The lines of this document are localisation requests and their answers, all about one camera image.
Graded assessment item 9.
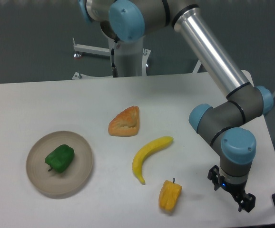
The white robot stand base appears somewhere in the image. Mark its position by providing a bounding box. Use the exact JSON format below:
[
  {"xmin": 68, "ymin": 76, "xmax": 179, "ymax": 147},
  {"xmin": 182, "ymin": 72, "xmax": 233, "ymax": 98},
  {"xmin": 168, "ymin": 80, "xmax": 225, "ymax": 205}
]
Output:
[{"xmin": 73, "ymin": 38, "xmax": 151, "ymax": 77}]

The orange croissant pastry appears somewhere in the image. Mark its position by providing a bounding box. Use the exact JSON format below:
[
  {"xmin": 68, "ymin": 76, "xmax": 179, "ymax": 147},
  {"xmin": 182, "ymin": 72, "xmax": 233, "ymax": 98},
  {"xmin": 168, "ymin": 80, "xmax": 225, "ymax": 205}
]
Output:
[{"xmin": 108, "ymin": 106, "xmax": 140, "ymax": 137}]

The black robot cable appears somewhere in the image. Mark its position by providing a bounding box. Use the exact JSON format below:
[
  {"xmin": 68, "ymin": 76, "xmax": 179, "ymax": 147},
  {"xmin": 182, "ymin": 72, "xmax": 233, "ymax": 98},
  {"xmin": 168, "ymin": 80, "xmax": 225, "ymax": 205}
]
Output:
[{"xmin": 110, "ymin": 35, "xmax": 119, "ymax": 78}]

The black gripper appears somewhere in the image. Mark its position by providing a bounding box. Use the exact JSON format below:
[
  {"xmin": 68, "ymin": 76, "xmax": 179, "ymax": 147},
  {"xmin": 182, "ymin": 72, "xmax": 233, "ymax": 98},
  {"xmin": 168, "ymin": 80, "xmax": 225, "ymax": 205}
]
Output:
[{"xmin": 207, "ymin": 165, "xmax": 256, "ymax": 213}]

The yellow bell pepper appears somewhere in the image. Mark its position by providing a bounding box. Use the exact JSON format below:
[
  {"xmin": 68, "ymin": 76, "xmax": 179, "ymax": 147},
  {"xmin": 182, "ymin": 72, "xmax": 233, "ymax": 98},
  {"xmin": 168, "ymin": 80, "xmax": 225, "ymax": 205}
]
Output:
[{"xmin": 158, "ymin": 178, "xmax": 182, "ymax": 212}]

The green bell pepper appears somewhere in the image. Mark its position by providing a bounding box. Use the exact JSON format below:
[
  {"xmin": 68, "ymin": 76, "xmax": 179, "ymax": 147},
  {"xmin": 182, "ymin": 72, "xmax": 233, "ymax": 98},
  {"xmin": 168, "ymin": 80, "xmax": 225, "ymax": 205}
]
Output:
[{"xmin": 44, "ymin": 144, "xmax": 75, "ymax": 173}]

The yellow banana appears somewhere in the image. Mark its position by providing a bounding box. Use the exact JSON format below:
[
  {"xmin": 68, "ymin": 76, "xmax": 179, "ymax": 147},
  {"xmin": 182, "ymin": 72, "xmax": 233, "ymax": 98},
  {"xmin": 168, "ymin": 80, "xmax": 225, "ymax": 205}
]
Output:
[{"xmin": 132, "ymin": 136, "xmax": 174, "ymax": 185}]

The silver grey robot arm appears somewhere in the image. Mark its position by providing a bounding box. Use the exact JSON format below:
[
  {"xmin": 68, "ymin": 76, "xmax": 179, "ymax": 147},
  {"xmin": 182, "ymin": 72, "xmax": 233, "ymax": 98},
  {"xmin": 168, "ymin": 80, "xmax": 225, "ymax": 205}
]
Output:
[{"xmin": 78, "ymin": 0, "xmax": 273, "ymax": 212}]

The beige round plate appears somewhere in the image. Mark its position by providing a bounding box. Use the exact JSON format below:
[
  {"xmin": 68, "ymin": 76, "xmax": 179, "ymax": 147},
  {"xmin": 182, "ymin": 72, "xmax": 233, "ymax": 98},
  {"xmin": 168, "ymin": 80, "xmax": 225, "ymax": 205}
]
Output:
[{"xmin": 26, "ymin": 131, "xmax": 94, "ymax": 199}]

